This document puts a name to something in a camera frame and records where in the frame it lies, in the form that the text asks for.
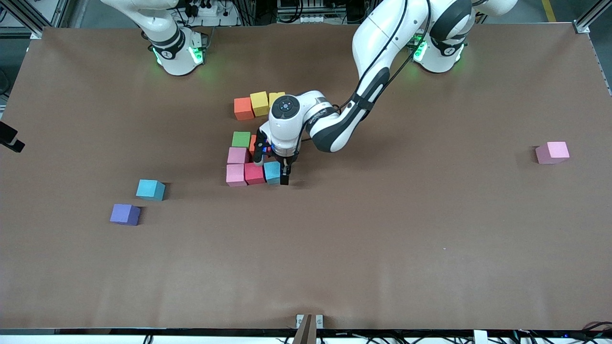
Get blue foam cube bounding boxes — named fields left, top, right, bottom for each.
left=136, top=179, right=166, bottom=201
left=263, top=161, right=282, bottom=185

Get purple foam cube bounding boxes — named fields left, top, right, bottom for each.
left=109, top=204, right=142, bottom=226

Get brown paper table cover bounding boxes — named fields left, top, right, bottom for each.
left=0, top=23, right=612, bottom=331

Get red foam cube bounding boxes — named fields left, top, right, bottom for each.
left=245, top=162, right=266, bottom=185

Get aluminium frame profile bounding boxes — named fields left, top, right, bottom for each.
left=573, top=0, right=612, bottom=35
left=0, top=0, right=70, bottom=39

